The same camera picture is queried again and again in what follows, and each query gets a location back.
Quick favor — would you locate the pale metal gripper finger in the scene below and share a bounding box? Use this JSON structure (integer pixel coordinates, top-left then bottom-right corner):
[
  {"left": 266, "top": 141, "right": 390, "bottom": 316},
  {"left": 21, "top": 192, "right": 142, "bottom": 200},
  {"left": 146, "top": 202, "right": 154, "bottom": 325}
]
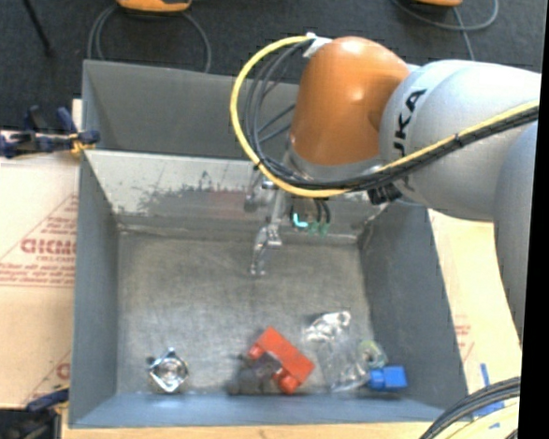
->
[
  {"left": 249, "top": 227, "right": 267, "bottom": 278},
  {"left": 257, "top": 228, "right": 285, "bottom": 278}
]

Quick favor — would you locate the grey metal bin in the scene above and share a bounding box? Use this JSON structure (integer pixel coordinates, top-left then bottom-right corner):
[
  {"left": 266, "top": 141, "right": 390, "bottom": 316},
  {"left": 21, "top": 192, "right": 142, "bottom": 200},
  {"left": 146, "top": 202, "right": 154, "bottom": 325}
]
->
[{"left": 57, "top": 58, "right": 494, "bottom": 439}]

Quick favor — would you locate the red toy block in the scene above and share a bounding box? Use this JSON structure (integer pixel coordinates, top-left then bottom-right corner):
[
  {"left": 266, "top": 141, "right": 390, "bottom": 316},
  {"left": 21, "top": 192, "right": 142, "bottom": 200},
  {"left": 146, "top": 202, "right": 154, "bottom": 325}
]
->
[{"left": 243, "top": 324, "right": 318, "bottom": 397}]

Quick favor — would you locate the clear plastic bottle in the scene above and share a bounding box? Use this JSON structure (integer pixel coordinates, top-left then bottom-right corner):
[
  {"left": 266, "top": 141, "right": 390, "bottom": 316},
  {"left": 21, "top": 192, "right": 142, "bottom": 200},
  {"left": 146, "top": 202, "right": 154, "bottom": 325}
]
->
[{"left": 297, "top": 307, "right": 377, "bottom": 396}]

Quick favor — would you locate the dark grey lump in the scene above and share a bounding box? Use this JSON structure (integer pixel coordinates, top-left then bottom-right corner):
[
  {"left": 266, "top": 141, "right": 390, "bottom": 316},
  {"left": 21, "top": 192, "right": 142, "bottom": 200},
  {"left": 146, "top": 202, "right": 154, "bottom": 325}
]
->
[{"left": 226, "top": 357, "right": 285, "bottom": 400}]

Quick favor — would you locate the clear square glass cup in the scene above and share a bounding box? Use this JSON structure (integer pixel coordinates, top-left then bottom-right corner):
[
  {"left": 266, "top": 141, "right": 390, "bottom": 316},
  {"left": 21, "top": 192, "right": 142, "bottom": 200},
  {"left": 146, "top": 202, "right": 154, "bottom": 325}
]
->
[{"left": 143, "top": 344, "right": 193, "bottom": 397}]

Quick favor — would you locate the blue plastic block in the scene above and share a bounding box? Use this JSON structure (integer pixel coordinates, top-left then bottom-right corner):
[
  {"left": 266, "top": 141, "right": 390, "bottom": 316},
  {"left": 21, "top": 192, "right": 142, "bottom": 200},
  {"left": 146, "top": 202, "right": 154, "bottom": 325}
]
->
[{"left": 366, "top": 363, "right": 410, "bottom": 394}]

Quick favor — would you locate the brown cardboard board red print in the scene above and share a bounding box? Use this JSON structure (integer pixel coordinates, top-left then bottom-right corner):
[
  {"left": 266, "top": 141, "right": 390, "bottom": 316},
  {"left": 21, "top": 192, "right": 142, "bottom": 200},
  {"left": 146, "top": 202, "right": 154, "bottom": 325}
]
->
[{"left": 0, "top": 129, "right": 536, "bottom": 439}]

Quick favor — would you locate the black cylinder on white bracket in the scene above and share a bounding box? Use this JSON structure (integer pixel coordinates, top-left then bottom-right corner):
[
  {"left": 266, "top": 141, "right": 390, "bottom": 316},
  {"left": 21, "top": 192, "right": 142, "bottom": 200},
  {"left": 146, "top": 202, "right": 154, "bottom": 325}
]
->
[{"left": 367, "top": 181, "right": 405, "bottom": 209}]

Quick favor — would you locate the pale green ring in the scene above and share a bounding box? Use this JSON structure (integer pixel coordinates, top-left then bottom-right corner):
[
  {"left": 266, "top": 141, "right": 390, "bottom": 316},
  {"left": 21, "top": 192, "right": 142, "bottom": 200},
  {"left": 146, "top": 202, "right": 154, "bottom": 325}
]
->
[{"left": 356, "top": 339, "right": 390, "bottom": 369}]

